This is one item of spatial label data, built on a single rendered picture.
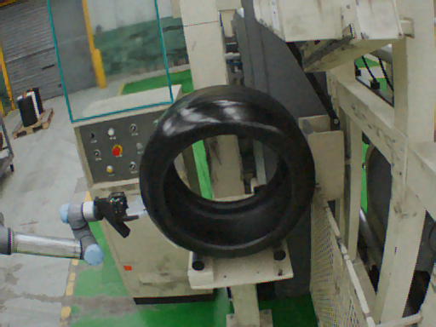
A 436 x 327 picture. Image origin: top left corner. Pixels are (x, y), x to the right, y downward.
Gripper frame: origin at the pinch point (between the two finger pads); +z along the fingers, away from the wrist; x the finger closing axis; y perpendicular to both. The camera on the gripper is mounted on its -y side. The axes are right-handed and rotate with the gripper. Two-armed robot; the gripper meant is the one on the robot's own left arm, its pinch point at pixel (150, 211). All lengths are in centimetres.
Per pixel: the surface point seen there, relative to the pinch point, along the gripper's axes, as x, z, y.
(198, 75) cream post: 26, 22, 38
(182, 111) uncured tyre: -6.5, 18.3, 35.1
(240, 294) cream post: 27, 25, -70
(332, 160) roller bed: 20, 68, 1
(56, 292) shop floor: 74, -115, -109
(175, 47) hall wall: 881, -97, -51
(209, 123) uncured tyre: -11.2, 25.5, 32.0
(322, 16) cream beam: -36, 54, 62
